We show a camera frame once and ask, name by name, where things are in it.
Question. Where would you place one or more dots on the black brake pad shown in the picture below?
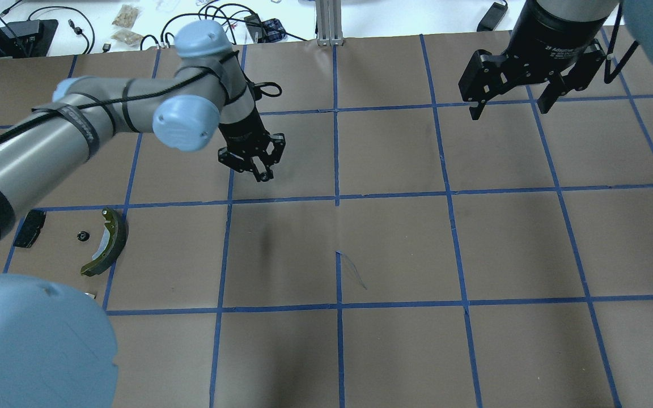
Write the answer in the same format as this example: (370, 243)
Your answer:
(30, 229)

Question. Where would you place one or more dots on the aluminium frame post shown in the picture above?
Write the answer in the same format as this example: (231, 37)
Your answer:
(329, 23)

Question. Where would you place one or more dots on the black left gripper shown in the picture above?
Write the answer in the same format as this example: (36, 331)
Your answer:
(239, 132)

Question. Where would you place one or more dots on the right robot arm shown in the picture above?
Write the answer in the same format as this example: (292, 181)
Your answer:
(621, 27)

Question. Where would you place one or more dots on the black power adapter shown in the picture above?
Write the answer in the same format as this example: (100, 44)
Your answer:
(493, 16)

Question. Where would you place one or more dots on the green brake shoe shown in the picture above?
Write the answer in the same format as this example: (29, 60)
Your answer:
(111, 245)

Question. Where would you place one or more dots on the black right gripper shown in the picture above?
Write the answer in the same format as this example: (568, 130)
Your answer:
(553, 38)

